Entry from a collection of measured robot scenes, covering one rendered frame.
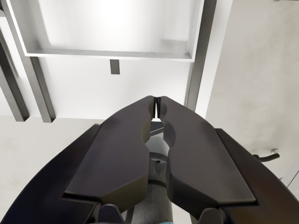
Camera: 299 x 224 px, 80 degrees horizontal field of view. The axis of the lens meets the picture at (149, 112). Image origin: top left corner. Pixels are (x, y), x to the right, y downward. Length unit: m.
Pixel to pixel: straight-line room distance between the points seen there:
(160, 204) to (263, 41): 1.16
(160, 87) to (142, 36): 0.10
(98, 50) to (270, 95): 1.39
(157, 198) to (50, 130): 1.39
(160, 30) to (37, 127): 1.60
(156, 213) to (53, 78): 0.36
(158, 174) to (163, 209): 0.10
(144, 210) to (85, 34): 0.38
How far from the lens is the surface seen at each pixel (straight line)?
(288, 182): 1.44
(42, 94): 0.39
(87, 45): 0.33
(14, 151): 2.15
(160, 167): 0.55
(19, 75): 0.41
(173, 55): 0.31
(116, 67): 0.33
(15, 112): 0.44
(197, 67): 0.31
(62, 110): 0.41
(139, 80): 0.34
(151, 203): 0.48
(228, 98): 1.46
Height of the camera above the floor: 1.19
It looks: 57 degrees down
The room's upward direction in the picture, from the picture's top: 177 degrees counter-clockwise
